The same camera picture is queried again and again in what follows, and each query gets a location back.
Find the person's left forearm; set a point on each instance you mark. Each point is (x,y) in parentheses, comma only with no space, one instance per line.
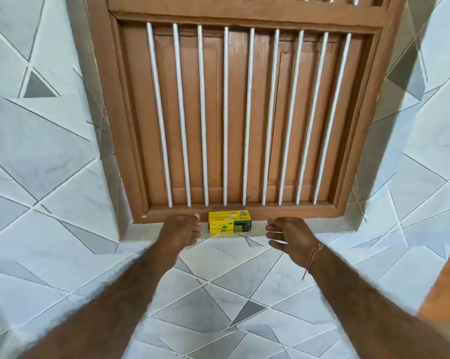
(109,310)

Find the yellow green cardboard box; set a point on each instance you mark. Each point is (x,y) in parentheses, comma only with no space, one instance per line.
(228,222)

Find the brown wooden window frame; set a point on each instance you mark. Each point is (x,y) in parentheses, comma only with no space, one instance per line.
(109,108)

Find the brown wooden window shutter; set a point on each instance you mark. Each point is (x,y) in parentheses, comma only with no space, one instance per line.
(284,115)
(191,115)

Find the person's right hand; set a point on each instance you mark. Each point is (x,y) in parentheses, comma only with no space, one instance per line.
(294,237)

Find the row of white window bars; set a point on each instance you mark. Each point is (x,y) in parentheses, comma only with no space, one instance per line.
(247,115)

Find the orange-brown wooden door edge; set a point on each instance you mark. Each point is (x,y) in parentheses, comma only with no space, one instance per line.
(445,291)

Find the red thread wrist band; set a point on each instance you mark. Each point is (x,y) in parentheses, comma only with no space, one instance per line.
(314,254)

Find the person's right fingers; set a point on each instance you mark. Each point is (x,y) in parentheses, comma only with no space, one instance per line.
(275,234)

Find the person's right forearm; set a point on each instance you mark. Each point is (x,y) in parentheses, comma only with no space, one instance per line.
(370,314)

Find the person's left thumb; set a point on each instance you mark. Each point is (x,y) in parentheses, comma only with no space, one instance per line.
(192,217)

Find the person's left hand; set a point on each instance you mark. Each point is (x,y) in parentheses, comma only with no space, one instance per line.
(176,231)

